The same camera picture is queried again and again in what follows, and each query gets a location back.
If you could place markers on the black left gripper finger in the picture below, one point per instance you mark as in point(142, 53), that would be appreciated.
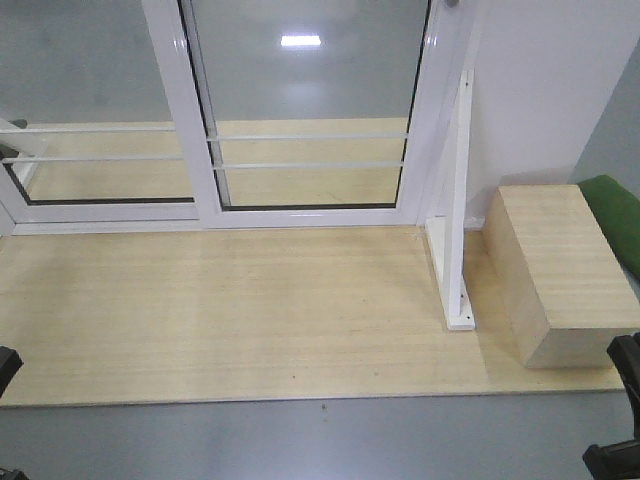
point(10, 364)

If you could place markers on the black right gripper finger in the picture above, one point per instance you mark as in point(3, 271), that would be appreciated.
point(615, 461)
point(624, 353)

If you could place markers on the white sliding glass door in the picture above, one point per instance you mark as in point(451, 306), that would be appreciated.
point(311, 113)

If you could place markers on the light wooden box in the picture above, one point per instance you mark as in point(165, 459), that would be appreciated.
point(565, 293)

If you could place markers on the wooden platform board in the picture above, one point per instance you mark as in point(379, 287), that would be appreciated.
point(233, 315)

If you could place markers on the green sandbag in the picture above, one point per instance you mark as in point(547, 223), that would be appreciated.
point(616, 211)

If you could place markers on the white triangular support brace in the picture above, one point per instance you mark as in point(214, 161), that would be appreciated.
point(445, 233)

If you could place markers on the fixed white glass panel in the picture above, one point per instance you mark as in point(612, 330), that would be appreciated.
point(101, 129)

